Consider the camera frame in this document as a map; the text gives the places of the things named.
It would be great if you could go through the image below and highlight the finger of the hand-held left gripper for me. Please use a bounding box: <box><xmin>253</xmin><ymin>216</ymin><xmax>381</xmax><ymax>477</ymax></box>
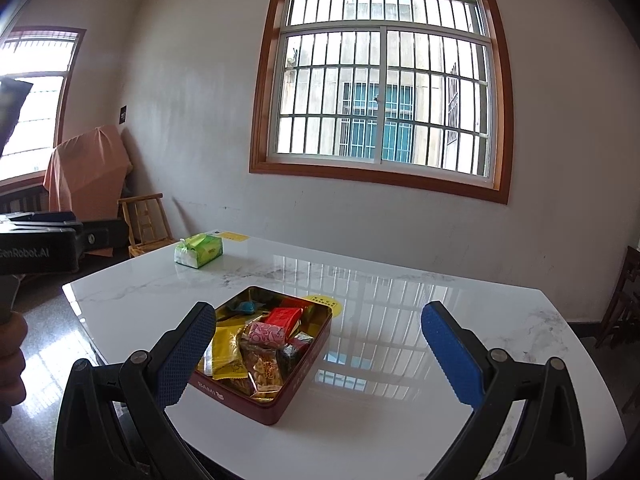
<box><xmin>75</xmin><ymin>217</ymin><xmax>129</xmax><ymax>257</ymax></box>
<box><xmin>0</xmin><ymin>211</ymin><xmax>77</xmax><ymax>227</ymax></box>

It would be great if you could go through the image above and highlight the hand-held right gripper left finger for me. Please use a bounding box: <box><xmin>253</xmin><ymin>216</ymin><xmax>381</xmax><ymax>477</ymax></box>
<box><xmin>52</xmin><ymin>301</ymin><xmax>218</xmax><ymax>480</ymax></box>

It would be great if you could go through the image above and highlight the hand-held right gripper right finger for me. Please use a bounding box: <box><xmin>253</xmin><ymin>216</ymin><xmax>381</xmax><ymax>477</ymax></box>
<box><xmin>421</xmin><ymin>301</ymin><xmax>587</xmax><ymax>480</ymax></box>

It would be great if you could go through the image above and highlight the gold packet with silver band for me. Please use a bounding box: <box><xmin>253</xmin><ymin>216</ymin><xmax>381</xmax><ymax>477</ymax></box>
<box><xmin>210</xmin><ymin>324</ymin><xmax>249</xmax><ymax>381</ymax></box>

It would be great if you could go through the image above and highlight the clear peanut snack packet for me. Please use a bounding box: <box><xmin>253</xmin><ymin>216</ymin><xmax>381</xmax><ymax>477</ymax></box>
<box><xmin>240</xmin><ymin>342</ymin><xmax>285</xmax><ymax>401</ymax></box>

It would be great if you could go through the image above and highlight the pink patterned snack packet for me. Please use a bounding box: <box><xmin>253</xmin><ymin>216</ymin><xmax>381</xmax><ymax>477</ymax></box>
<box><xmin>247</xmin><ymin>322</ymin><xmax>286</xmax><ymax>349</ymax></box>

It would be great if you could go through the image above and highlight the red snack packet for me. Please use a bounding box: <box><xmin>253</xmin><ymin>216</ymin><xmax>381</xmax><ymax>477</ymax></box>
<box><xmin>262</xmin><ymin>307</ymin><xmax>303</xmax><ymax>334</ymax></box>

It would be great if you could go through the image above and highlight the dark grey snack packet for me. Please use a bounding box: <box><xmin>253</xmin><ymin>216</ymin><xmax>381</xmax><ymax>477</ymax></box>
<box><xmin>278</xmin><ymin>331</ymin><xmax>315</xmax><ymax>378</ymax></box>

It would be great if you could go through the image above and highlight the red tin box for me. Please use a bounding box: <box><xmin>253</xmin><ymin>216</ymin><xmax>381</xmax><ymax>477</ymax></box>
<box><xmin>187</xmin><ymin>286</ymin><xmax>333</xmax><ymax>426</ymax></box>

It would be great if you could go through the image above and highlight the person's left hand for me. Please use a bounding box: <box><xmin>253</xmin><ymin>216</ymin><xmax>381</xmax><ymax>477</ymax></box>
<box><xmin>0</xmin><ymin>310</ymin><xmax>29</xmax><ymax>428</ymax></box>

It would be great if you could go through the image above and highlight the light wooden chair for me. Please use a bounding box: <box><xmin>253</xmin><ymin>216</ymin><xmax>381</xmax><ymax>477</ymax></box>
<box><xmin>116</xmin><ymin>193</ymin><xmax>174</xmax><ymax>259</ymax></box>

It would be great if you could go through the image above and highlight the pink cloth covered furniture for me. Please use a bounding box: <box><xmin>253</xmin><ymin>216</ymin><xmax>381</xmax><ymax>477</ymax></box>
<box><xmin>44</xmin><ymin>124</ymin><xmax>133</xmax><ymax>221</ymax></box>

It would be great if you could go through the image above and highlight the green tissue pack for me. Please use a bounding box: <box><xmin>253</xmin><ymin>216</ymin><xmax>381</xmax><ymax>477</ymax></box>
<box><xmin>173</xmin><ymin>233</ymin><xmax>224</xmax><ymax>268</ymax></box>

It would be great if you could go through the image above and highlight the dark flat object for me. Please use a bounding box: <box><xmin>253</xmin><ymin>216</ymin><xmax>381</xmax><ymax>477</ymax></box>
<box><xmin>0</xmin><ymin>77</ymin><xmax>34</xmax><ymax>157</ymax></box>

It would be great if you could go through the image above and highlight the narrow barred side window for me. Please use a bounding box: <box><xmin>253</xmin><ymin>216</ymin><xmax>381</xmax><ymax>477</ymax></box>
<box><xmin>0</xmin><ymin>27</ymin><xmax>87</xmax><ymax>186</ymax></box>

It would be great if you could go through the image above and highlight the round yellow table sticker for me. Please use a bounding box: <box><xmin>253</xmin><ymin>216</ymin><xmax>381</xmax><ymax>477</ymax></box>
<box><xmin>306</xmin><ymin>293</ymin><xmax>343</xmax><ymax>318</ymax></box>

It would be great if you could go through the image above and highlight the dark wooden chair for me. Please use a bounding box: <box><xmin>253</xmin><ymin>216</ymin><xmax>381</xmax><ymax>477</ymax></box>
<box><xmin>595</xmin><ymin>245</ymin><xmax>640</xmax><ymax>351</ymax></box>

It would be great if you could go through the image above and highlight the wooden framed barred window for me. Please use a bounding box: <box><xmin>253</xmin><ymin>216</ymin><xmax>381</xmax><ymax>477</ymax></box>
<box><xmin>249</xmin><ymin>0</ymin><xmax>515</xmax><ymax>206</ymax></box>

